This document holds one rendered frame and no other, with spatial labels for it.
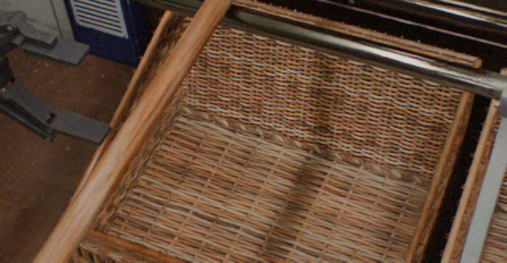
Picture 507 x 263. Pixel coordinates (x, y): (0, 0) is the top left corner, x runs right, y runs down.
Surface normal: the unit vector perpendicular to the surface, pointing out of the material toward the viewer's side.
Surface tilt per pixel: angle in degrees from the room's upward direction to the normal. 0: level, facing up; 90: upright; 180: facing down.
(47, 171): 0
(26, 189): 0
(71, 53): 0
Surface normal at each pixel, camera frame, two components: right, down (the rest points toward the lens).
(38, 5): -0.41, 0.71
